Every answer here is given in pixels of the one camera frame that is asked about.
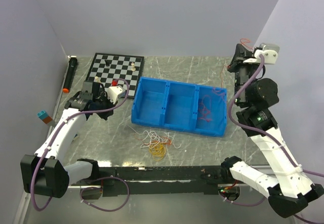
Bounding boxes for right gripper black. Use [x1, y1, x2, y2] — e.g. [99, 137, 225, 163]
[227, 43, 263, 106]

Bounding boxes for white cable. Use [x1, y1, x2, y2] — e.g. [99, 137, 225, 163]
[129, 125, 182, 149]

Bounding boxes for blue three-compartment bin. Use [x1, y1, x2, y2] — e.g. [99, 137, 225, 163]
[131, 77, 227, 137]

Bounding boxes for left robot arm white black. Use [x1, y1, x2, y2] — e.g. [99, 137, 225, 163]
[20, 81, 125, 198]

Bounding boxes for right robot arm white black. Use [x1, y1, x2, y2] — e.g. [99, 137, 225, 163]
[221, 43, 323, 218]

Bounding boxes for black white chessboard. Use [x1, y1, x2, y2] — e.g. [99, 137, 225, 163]
[86, 53, 145, 99]

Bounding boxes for white chess piece upper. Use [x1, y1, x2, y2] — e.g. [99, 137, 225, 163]
[131, 62, 136, 71]

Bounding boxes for black marker orange cap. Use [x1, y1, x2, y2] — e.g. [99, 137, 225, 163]
[62, 57, 78, 93]

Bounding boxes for blue brown toy block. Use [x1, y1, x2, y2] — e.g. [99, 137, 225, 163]
[37, 110, 56, 127]

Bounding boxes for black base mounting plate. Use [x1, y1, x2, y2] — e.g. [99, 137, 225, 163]
[69, 166, 250, 197]

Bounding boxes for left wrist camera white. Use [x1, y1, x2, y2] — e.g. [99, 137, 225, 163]
[106, 85, 126, 104]

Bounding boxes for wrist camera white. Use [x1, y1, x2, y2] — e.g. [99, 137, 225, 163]
[243, 43, 280, 65]
[106, 85, 126, 104]

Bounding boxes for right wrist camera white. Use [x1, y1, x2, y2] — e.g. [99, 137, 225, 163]
[243, 43, 280, 65]

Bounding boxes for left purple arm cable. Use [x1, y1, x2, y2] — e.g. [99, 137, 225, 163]
[30, 78, 130, 211]

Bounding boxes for yellow cable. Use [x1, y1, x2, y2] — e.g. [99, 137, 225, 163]
[148, 143, 168, 161]

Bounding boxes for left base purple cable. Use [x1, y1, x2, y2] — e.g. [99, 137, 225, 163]
[79, 177, 129, 212]

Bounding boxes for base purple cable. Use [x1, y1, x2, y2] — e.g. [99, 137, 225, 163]
[220, 186, 266, 207]
[79, 177, 129, 212]

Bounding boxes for aluminium frame rail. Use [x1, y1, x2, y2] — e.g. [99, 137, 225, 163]
[24, 165, 289, 192]

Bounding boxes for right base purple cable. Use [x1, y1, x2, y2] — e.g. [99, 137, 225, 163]
[220, 186, 266, 207]

